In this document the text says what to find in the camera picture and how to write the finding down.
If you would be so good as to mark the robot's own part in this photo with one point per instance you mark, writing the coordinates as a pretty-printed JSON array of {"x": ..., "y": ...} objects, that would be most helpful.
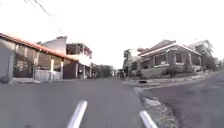
[
  {"x": 147, "y": 120},
  {"x": 77, "y": 113}
]

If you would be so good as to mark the concrete gutter strip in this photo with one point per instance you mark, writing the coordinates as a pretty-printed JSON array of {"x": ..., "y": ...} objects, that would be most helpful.
[{"x": 156, "y": 110}]

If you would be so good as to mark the white multi-storey building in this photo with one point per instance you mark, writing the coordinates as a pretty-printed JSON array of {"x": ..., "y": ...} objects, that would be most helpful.
[{"x": 76, "y": 53}]

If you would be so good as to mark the low building with red roof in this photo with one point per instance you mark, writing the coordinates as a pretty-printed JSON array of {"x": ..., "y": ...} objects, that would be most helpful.
[{"x": 36, "y": 63}]

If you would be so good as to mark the pavement by corner house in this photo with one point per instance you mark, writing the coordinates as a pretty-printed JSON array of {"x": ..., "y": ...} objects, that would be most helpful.
[{"x": 166, "y": 80}]

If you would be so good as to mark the pale building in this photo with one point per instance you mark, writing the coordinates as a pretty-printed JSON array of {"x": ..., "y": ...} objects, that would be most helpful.
[{"x": 203, "y": 48}]

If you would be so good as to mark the grey asphalt road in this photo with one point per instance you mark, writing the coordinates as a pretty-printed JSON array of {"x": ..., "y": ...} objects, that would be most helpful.
[{"x": 83, "y": 96}]

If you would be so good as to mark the group of trees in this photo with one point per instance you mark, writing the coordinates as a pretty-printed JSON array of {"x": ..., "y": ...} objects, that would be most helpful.
[{"x": 104, "y": 71}]

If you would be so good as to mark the red-roofed corner house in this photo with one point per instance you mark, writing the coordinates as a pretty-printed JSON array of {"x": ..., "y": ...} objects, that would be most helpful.
[{"x": 170, "y": 56}]

